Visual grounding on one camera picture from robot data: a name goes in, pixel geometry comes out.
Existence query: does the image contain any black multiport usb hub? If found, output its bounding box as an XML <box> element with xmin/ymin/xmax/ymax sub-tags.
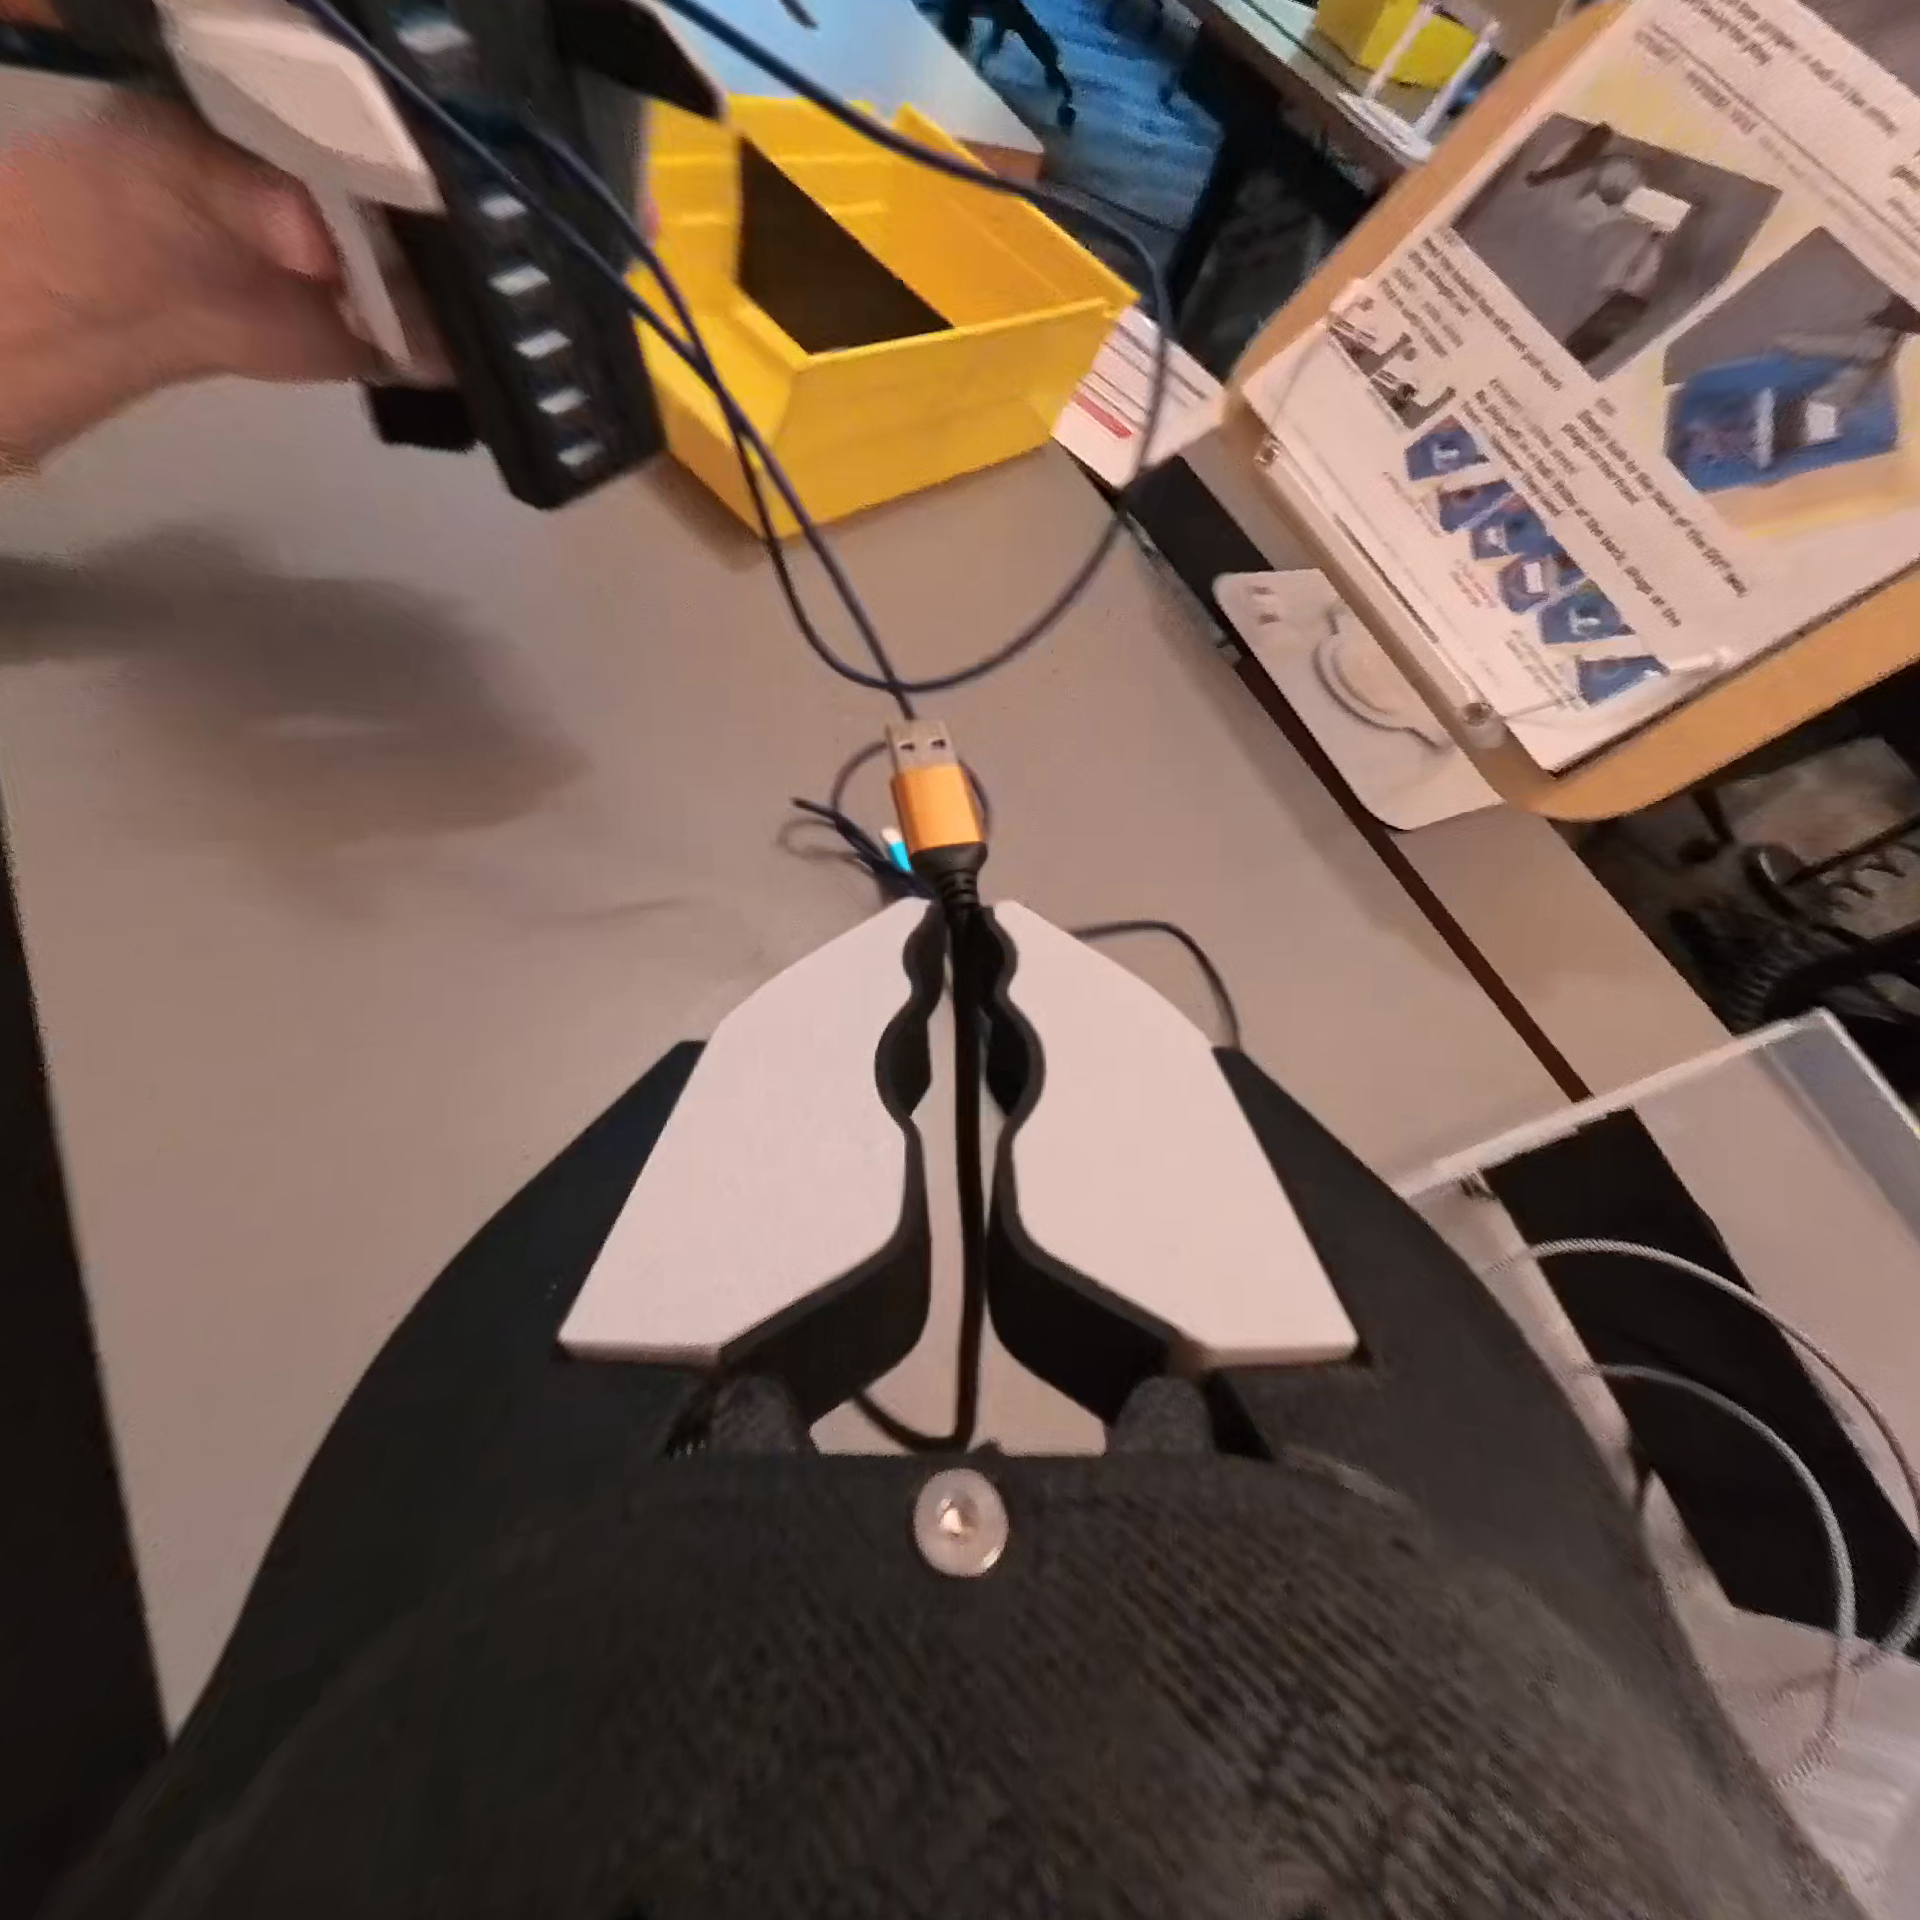
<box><xmin>372</xmin><ymin>0</ymin><xmax>670</xmax><ymax>513</ymax></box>

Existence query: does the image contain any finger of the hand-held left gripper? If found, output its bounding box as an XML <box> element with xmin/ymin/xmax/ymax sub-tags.
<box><xmin>577</xmin><ymin>0</ymin><xmax>731</xmax><ymax>125</ymax></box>
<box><xmin>159</xmin><ymin>0</ymin><xmax>452</xmax><ymax>389</ymax></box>

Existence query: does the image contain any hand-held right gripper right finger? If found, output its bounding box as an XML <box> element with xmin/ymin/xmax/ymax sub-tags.
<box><xmin>979</xmin><ymin>897</ymin><xmax>1364</xmax><ymax>1424</ymax></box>

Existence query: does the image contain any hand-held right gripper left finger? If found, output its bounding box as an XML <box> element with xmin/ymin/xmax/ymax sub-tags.
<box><xmin>555</xmin><ymin>897</ymin><xmax>947</xmax><ymax>1424</ymax></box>

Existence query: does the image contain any thick black usb cable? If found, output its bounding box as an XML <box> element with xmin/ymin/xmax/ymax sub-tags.
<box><xmin>832</xmin><ymin>719</ymin><xmax>1244</xmax><ymax>1455</ymax></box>

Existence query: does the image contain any grey braided usb cable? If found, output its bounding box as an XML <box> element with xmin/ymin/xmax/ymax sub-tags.
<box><xmin>1476</xmin><ymin>1236</ymin><xmax>1920</xmax><ymax>1795</ymax></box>

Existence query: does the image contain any white sheet red label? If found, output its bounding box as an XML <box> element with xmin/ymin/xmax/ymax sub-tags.
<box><xmin>1049</xmin><ymin>304</ymin><xmax>1230</xmax><ymax>492</ymax></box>

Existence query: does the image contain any clear plastic bin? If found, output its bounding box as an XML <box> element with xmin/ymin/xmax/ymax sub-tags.
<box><xmin>1388</xmin><ymin>1009</ymin><xmax>1920</xmax><ymax>1920</ymax></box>

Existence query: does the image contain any dark blue usb cable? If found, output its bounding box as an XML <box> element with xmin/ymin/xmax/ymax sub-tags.
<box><xmin>662</xmin><ymin>0</ymin><xmax>1179</xmax><ymax>699</ymax></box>

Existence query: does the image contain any instruction sheet on wooden stand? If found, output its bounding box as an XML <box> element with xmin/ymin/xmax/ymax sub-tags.
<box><xmin>1211</xmin><ymin>0</ymin><xmax>1920</xmax><ymax>831</ymax></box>

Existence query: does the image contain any person's left hand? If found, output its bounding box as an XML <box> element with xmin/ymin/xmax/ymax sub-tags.
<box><xmin>0</xmin><ymin>89</ymin><xmax>378</xmax><ymax>472</ymax></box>

